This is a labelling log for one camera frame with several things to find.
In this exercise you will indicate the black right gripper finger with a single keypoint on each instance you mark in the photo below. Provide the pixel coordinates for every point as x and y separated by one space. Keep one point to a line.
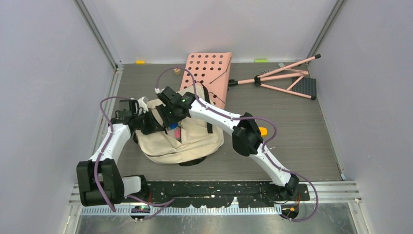
155 126
164 118

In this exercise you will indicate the yellow block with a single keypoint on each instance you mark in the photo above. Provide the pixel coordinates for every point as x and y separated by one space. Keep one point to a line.
140 62

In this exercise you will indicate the beige canvas backpack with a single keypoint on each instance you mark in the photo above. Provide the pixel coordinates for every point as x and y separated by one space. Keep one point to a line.
198 140

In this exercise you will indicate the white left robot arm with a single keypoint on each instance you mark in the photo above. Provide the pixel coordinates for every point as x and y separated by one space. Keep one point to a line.
99 179

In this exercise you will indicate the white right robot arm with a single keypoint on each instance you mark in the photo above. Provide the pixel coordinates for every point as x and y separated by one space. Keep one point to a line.
245 133

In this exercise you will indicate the small wooden cube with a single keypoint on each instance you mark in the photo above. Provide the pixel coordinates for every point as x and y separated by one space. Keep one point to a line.
177 71

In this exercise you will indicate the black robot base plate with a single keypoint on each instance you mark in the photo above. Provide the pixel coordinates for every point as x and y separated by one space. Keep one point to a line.
217 194

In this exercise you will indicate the orange yellow eraser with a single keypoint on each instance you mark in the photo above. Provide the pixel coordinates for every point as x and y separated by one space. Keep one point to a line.
263 131

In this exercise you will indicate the pink perforated music stand tray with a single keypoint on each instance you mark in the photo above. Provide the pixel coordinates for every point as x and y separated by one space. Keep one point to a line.
212 71

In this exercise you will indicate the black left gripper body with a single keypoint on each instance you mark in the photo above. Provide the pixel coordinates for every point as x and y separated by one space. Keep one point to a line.
144 123

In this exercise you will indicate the green block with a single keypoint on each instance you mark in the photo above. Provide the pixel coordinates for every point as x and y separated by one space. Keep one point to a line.
260 60

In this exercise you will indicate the grey lego strip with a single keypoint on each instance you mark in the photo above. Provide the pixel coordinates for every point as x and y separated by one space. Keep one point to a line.
276 67

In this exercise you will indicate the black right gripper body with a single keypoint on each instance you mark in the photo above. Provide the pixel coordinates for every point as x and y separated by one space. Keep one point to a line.
174 116

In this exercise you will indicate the pink folding tripod stand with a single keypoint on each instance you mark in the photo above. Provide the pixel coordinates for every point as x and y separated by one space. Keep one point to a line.
288 71

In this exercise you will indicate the dark grey lego baseplate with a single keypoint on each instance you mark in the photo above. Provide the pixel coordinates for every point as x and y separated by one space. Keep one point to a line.
307 86

